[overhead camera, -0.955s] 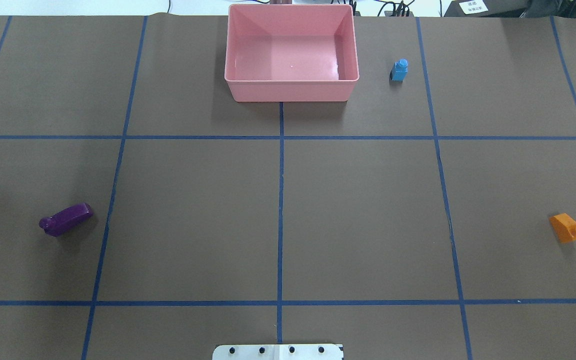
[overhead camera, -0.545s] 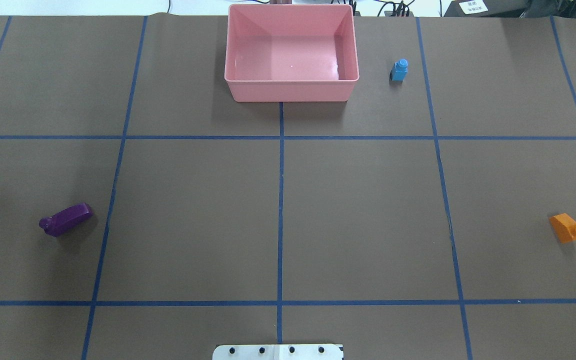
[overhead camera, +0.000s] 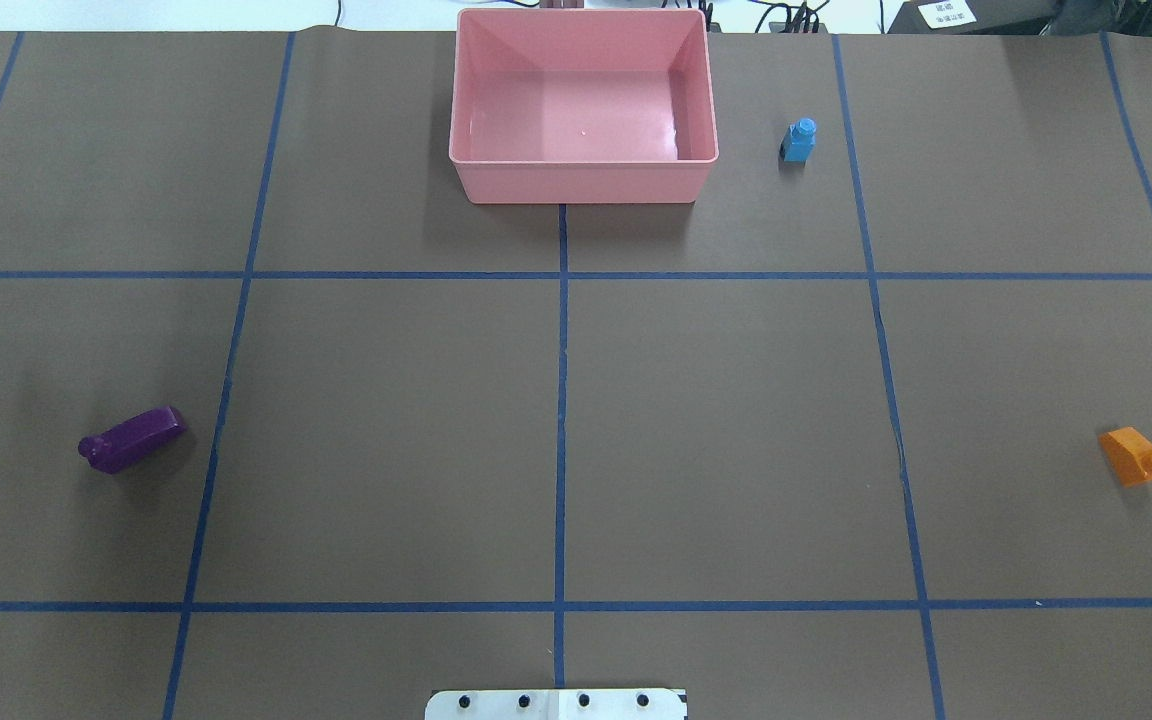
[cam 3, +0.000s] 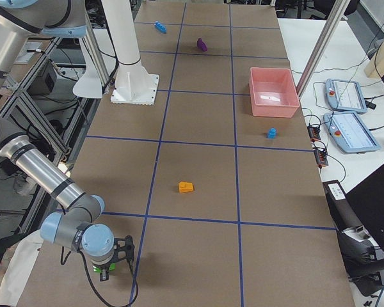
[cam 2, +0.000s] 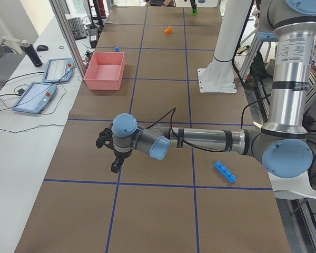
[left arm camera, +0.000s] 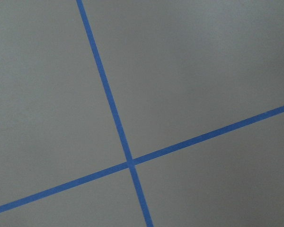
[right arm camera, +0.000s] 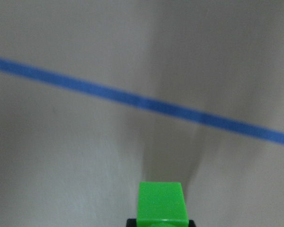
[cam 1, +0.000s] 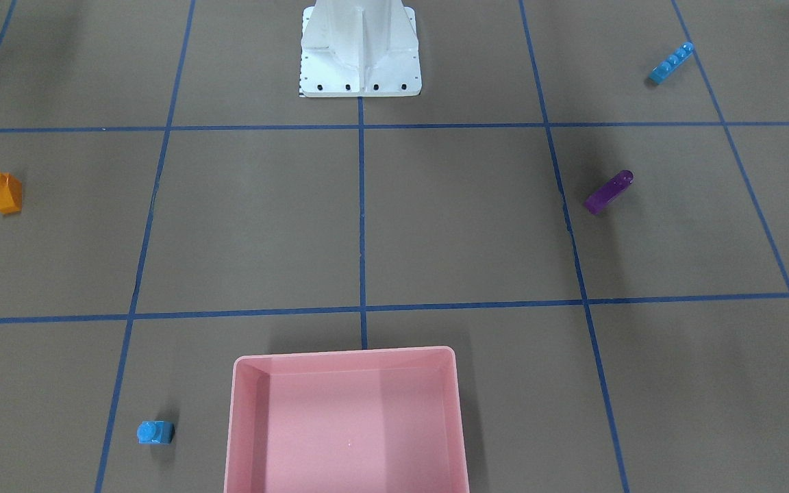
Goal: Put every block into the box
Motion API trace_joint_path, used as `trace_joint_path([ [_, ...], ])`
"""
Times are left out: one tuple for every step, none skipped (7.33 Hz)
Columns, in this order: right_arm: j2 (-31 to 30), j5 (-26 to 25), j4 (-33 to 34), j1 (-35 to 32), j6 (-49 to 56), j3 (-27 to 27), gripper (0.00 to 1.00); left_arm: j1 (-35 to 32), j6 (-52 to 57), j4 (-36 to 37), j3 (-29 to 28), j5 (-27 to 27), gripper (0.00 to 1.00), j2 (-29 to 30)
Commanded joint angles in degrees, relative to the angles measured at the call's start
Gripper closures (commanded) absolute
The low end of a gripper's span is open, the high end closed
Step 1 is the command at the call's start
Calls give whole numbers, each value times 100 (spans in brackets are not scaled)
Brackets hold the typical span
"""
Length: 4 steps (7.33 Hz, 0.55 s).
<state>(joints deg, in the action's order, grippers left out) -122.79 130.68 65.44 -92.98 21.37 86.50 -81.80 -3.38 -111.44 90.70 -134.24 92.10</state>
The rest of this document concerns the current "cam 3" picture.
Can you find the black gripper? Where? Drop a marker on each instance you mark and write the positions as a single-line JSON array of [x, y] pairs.
[[104, 274]]

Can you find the green block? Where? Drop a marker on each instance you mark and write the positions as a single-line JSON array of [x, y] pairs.
[[99, 268]]

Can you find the orange block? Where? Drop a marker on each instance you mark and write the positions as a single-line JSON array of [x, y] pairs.
[[185, 187]]

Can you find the long blue block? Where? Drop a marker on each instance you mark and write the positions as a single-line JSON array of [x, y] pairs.
[[160, 27]]

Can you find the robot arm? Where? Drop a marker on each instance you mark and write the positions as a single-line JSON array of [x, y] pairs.
[[21, 19], [75, 229]]

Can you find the black power adapter box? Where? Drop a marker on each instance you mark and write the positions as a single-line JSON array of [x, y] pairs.
[[336, 191]]

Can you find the pink plastic box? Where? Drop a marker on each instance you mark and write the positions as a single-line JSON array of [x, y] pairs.
[[273, 92]]

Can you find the small blue block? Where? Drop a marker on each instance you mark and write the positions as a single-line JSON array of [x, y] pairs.
[[272, 133]]

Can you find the purple block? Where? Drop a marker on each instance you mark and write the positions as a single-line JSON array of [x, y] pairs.
[[201, 45]]

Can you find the black power strip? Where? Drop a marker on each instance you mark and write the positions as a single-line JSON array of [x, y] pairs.
[[314, 133]]

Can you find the black laptop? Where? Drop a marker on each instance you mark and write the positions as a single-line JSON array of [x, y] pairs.
[[367, 201]]

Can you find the lower teach pendant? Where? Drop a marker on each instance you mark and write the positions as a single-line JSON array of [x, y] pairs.
[[350, 133]]

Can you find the teach pendant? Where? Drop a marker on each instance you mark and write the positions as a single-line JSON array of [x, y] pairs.
[[342, 95], [350, 133]]

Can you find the upper teach pendant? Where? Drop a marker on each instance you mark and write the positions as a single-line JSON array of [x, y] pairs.
[[342, 95]]

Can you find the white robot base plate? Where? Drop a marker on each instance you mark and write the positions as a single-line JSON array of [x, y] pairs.
[[136, 90]]

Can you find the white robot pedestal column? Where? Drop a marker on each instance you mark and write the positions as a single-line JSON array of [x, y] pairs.
[[121, 26]]

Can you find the aluminium frame post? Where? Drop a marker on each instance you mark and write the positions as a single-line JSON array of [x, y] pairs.
[[328, 30]]

